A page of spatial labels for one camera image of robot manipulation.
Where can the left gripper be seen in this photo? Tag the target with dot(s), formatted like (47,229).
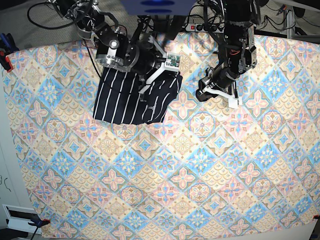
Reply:
(219,81)

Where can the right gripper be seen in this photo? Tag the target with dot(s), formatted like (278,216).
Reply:
(139,54)

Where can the navy white striped T-shirt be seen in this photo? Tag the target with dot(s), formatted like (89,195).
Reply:
(118,100)

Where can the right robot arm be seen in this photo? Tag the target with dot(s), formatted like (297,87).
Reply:
(88,16)

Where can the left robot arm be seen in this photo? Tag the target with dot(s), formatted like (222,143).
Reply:
(237,52)

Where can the patterned tablecloth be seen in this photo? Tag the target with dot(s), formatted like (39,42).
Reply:
(206,171)

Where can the red blue clamp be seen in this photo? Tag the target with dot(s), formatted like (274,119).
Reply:
(7,47)

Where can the blue clamp orange tip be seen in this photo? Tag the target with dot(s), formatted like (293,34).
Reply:
(37,222)

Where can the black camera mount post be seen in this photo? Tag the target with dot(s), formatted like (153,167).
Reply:
(175,27)

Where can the white power strip red switch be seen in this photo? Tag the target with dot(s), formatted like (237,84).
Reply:
(200,28)

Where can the white wall vent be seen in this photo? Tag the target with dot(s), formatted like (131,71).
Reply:
(19,218)

